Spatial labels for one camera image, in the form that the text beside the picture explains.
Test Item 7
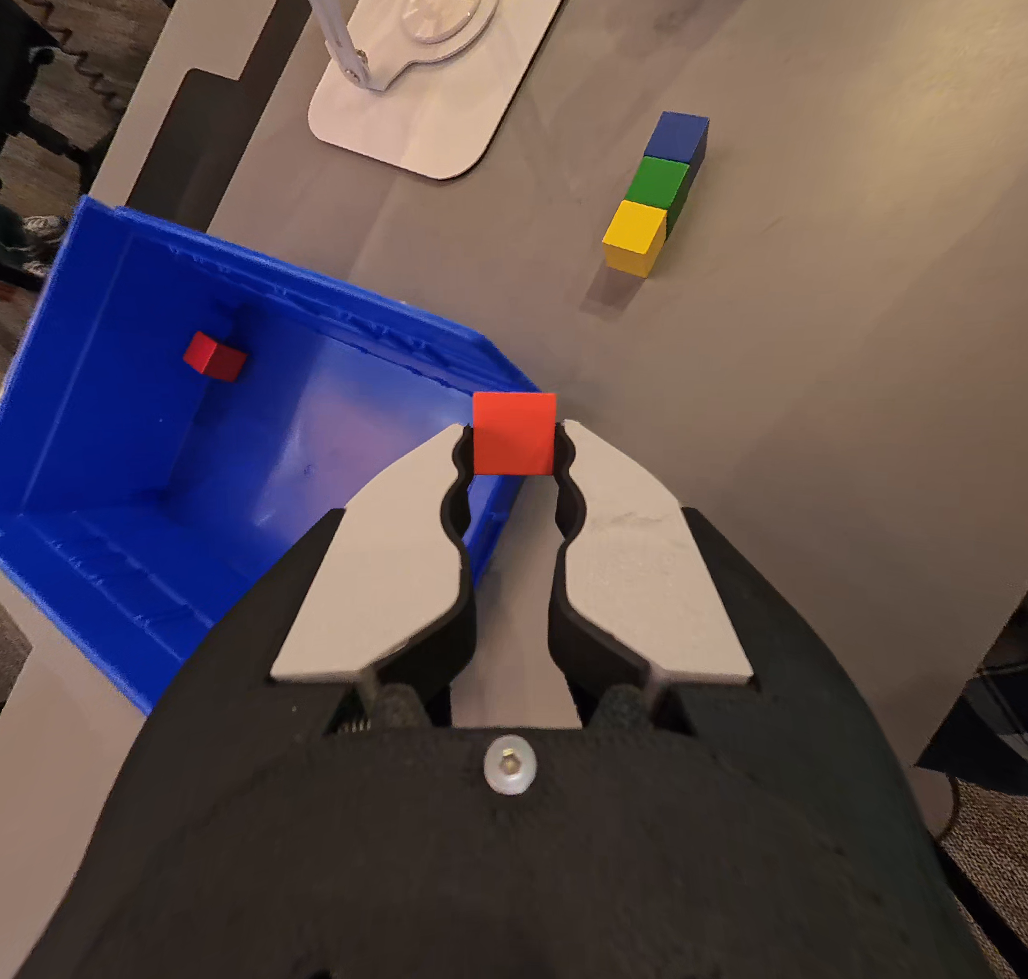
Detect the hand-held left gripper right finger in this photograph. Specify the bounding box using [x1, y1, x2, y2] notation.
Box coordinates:
[548, 420, 756, 699]

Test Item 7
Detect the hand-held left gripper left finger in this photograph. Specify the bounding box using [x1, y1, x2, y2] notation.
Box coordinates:
[270, 423, 477, 695]

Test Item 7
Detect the red wooden cube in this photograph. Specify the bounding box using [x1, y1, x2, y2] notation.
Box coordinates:
[182, 330, 248, 384]
[471, 391, 558, 477]

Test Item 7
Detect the blue plastic bin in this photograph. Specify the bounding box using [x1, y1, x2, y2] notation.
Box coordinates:
[0, 195, 541, 715]

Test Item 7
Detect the yellow wooden cube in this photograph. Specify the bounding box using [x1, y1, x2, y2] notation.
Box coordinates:
[602, 200, 668, 280]

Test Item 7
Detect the green wooden cube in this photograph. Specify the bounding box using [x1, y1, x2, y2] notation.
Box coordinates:
[624, 156, 693, 233]

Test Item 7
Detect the blue wooden cube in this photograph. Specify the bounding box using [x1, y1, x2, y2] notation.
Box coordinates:
[644, 111, 711, 193]

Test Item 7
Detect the dark plaid cloth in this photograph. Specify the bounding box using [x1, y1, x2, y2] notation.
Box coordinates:
[916, 613, 1028, 779]

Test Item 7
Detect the white metal stand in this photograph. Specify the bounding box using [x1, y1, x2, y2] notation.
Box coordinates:
[285, 0, 593, 182]

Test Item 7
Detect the black coiled cable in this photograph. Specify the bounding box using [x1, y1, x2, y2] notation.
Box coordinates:
[0, 0, 133, 116]

